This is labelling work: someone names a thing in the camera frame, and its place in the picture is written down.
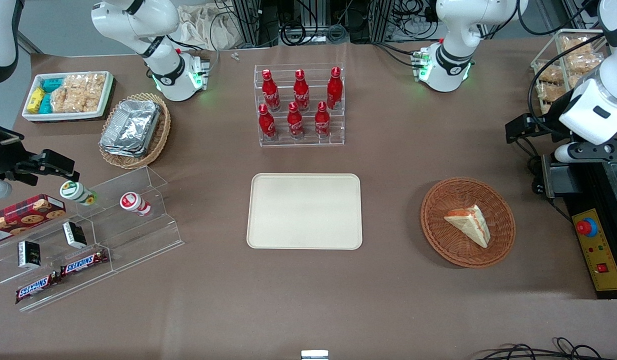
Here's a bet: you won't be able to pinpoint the black base cable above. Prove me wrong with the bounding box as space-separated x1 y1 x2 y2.
372 41 423 69

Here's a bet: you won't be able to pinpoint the triangular sandwich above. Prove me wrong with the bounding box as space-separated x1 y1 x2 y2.
443 203 491 249

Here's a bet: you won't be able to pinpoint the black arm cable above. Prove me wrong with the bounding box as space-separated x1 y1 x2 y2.
526 34 607 132

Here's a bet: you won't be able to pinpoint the clear acrylic bottle rack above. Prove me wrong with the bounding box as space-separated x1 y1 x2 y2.
253 62 346 148

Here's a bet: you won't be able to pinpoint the oval light wicker basket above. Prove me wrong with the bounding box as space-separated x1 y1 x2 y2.
98 92 172 170

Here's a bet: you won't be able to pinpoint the Snickers chocolate bar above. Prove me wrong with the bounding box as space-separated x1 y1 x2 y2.
59 248 110 279
14 271 62 305

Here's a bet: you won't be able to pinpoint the white rectangular snack tray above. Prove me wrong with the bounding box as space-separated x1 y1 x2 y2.
21 70 115 122

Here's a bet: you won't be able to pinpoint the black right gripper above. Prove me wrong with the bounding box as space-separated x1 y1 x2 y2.
0 121 81 184

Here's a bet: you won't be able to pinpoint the yellow control panel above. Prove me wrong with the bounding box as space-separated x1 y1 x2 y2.
572 208 617 292

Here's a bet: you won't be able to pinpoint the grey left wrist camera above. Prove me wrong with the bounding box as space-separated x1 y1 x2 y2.
553 141 617 165

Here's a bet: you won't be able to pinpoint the white wire rack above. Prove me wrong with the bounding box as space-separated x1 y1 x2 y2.
530 28 612 117

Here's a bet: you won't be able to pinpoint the clear acrylic step shelf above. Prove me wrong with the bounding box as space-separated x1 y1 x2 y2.
0 165 185 314

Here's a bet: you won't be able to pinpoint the red emergency stop button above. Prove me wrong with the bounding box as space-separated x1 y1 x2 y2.
576 218 599 238

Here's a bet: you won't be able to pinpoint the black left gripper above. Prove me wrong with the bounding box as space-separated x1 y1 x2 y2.
505 91 575 146

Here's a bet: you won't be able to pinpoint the black appliance base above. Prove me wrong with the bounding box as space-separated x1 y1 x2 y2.
540 150 617 301

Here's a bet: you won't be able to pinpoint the aluminium frame post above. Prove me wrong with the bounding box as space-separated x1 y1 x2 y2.
231 0 263 48

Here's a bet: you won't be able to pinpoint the red cola bottle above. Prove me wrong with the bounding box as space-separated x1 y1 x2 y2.
261 68 282 112
326 66 344 111
258 103 278 141
314 101 332 140
286 101 305 140
293 68 311 112

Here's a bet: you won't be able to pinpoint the green capped yogurt bottle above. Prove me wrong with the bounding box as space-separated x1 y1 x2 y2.
59 180 99 207

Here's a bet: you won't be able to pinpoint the round brown wicker basket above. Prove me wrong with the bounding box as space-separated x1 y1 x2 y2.
420 176 517 270

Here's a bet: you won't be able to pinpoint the clear rice cracker pack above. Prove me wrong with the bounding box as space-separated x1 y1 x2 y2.
50 88 100 114
62 73 107 101

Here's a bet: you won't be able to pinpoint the red plaid cookie box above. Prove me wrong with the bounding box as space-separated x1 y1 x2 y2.
0 193 67 246

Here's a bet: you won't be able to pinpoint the coiled black cables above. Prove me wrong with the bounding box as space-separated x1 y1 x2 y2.
280 20 350 45

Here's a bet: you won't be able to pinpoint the yellow snack pack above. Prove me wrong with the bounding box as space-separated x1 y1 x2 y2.
27 87 46 114

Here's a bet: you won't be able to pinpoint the small black white box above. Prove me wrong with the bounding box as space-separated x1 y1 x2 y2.
17 240 43 270
62 220 88 250

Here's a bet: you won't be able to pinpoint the black floor cables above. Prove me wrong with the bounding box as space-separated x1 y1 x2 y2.
476 337 607 360

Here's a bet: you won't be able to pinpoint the grey metal bracket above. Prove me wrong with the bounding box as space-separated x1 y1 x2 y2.
540 154 583 199

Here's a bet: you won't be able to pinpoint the red capped yogurt bottle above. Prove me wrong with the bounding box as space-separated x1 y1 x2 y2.
119 191 153 217

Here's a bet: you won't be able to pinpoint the bagged fried snack pack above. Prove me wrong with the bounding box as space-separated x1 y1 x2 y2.
535 64 565 103
561 36 607 76

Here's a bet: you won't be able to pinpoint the beige cloth bag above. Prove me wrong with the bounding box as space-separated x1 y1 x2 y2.
177 4 240 52

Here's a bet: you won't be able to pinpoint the beige plastic tray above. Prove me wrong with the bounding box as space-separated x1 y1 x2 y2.
246 172 364 251

